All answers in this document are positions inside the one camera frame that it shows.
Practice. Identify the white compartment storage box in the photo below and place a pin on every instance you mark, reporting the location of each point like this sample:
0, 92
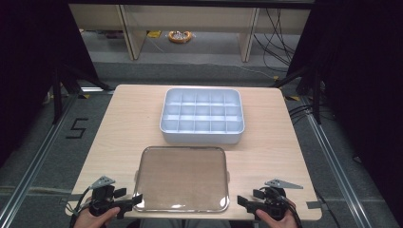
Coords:
202, 134

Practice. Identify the black metal stand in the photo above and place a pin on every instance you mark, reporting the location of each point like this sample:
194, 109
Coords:
57, 95
316, 95

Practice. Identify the black curtain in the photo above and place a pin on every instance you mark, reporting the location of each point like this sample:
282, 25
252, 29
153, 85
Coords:
364, 79
28, 63

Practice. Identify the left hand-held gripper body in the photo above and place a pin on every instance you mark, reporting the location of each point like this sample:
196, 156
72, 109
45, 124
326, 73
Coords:
103, 196

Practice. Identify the aluminium floor rail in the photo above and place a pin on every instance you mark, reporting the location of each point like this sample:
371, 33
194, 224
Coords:
38, 158
332, 164

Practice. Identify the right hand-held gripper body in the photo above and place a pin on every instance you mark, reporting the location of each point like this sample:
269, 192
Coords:
274, 202

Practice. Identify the grey tape strip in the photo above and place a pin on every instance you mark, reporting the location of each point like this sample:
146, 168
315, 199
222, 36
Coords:
314, 205
68, 198

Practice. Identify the yellow floor marker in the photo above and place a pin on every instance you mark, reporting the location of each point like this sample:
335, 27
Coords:
154, 34

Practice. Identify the person's left hand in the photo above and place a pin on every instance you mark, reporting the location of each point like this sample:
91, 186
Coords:
92, 220

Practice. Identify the person's right hand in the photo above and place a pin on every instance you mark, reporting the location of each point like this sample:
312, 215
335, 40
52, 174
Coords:
278, 223

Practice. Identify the transparent plastic lid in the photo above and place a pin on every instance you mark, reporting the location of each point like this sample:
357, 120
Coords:
182, 177

